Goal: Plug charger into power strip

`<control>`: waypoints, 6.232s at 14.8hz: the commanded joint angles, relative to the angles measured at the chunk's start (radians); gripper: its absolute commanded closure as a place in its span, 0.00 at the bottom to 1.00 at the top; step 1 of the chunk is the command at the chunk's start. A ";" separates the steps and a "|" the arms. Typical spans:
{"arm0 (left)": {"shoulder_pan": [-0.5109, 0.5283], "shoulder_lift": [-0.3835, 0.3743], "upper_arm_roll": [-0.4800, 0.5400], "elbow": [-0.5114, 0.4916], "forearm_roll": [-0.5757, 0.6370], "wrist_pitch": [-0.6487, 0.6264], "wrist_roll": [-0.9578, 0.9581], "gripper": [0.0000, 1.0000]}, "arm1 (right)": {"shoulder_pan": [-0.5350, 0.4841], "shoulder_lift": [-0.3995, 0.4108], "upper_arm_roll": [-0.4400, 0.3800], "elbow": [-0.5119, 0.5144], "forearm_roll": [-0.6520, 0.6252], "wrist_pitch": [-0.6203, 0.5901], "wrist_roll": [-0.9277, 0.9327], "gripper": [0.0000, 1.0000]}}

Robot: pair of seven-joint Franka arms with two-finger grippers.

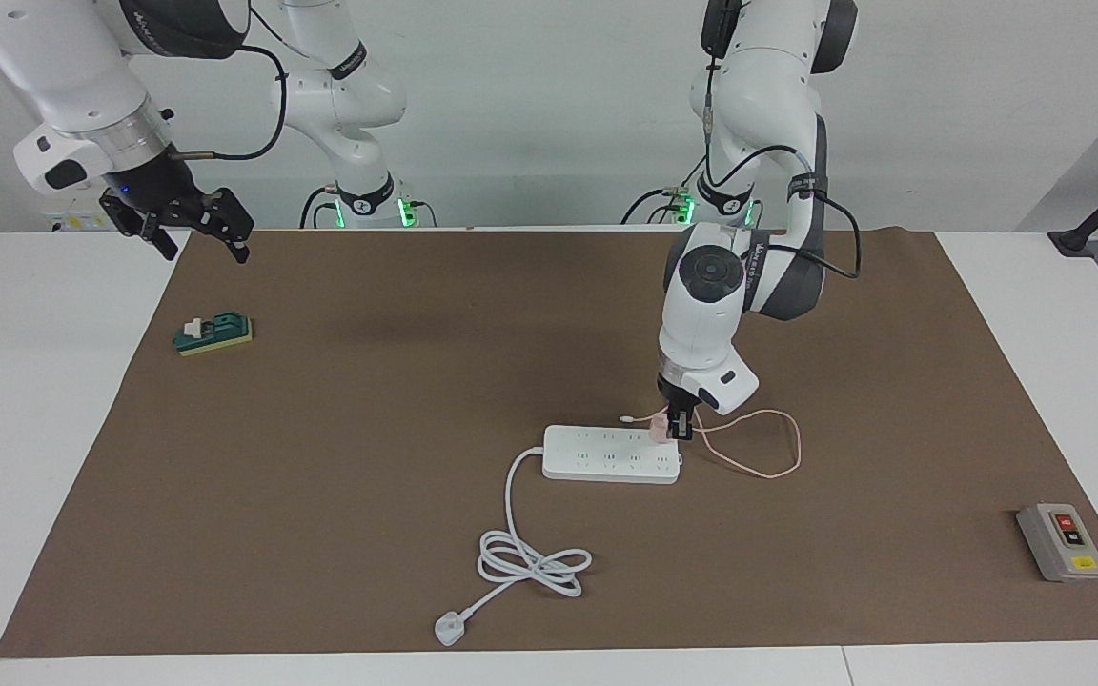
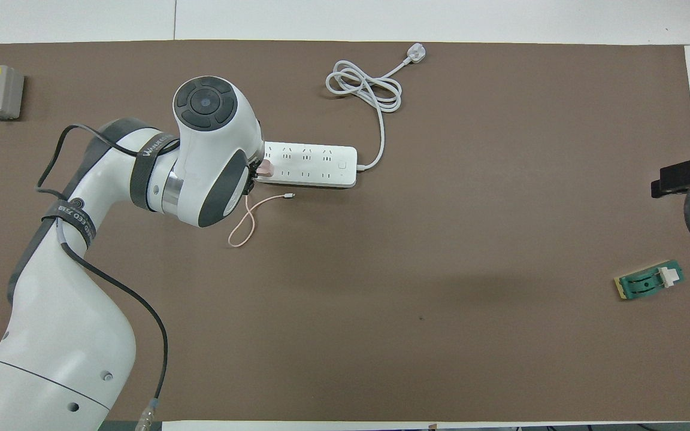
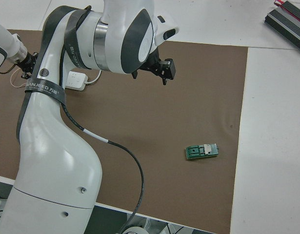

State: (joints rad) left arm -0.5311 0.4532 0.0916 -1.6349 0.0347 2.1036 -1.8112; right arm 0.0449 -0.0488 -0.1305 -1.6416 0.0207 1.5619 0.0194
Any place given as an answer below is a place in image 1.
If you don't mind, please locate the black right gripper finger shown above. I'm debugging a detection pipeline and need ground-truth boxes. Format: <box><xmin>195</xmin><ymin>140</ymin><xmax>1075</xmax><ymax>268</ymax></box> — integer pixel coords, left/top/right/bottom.
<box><xmin>98</xmin><ymin>194</ymin><xmax>179</xmax><ymax>261</ymax></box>
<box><xmin>200</xmin><ymin>188</ymin><xmax>255</xmax><ymax>264</ymax></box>

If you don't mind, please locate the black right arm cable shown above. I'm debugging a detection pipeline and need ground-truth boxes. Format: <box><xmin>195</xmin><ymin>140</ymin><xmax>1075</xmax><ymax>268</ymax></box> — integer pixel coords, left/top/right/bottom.
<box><xmin>172</xmin><ymin>42</ymin><xmax>287</xmax><ymax>162</ymax></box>

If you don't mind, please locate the white power strip cord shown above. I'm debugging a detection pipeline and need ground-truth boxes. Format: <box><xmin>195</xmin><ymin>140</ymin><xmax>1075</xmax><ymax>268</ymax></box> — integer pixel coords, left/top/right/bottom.
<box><xmin>478</xmin><ymin>446</ymin><xmax>594</xmax><ymax>622</ymax></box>

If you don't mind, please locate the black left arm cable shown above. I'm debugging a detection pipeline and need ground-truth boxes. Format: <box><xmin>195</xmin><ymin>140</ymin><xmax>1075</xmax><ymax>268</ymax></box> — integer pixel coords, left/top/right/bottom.
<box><xmin>701</xmin><ymin>55</ymin><xmax>864</xmax><ymax>280</ymax></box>

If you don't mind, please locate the brown table mat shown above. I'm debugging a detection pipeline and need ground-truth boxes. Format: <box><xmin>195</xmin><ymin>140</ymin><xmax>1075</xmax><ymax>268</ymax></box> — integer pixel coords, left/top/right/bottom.
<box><xmin>0</xmin><ymin>227</ymin><xmax>1098</xmax><ymax>658</ymax></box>

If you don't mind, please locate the pink charging cable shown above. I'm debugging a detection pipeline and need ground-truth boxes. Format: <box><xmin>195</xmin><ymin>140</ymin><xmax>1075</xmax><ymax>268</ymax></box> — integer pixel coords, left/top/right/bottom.
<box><xmin>620</xmin><ymin>409</ymin><xmax>803</xmax><ymax>480</ymax></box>

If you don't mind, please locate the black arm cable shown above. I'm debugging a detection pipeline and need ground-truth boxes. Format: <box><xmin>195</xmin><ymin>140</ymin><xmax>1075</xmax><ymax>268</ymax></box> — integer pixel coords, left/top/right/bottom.
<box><xmin>172</xmin><ymin>42</ymin><xmax>287</xmax><ymax>162</ymax></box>
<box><xmin>701</xmin><ymin>55</ymin><xmax>864</xmax><ymax>280</ymax></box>

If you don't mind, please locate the green knife switch block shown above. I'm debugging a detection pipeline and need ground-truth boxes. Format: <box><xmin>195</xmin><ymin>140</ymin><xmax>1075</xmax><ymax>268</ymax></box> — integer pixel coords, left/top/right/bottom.
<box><xmin>173</xmin><ymin>312</ymin><xmax>255</xmax><ymax>359</ymax></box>

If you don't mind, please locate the white power strip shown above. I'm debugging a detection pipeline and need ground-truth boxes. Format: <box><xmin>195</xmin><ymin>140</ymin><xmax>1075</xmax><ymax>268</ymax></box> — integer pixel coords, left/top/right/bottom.
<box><xmin>542</xmin><ymin>425</ymin><xmax>682</xmax><ymax>485</ymax></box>

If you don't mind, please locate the grey on-off switch box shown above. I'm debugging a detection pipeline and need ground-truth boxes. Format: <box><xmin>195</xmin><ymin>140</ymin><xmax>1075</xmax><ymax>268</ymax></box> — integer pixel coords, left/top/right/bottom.
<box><xmin>1016</xmin><ymin>502</ymin><xmax>1098</xmax><ymax>583</ymax></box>

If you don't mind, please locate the white wall outlet strip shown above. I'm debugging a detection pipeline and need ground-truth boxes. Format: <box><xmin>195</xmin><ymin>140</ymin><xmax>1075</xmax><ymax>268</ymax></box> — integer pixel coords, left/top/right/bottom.
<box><xmin>46</xmin><ymin>210</ymin><xmax>136</xmax><ymax>233</ymax></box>

